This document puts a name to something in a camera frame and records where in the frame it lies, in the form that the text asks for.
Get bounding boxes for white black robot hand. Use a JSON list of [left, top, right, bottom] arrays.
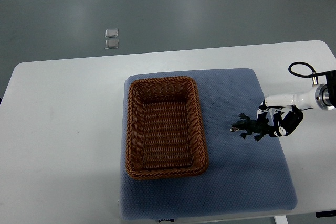
[[256, 84, 324, 137]]

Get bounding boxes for dark toy crocodile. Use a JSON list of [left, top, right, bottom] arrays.
[[230, 113, 275, 142]]

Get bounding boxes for brown wicker basket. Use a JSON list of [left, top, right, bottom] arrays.
[[125, 76, 209, 180]]

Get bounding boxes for blue grey cushion mat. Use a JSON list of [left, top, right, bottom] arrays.
[[119, 69, 297, 220]]

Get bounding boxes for white table leg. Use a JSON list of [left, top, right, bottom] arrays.
[[274, 215, 288, 224]]

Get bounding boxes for upper floor plate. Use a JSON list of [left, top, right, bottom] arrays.
[[105, 28, 119, 38]]

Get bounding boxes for black cable loop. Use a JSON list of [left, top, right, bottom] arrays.
[[288, 61, 328, 86]]

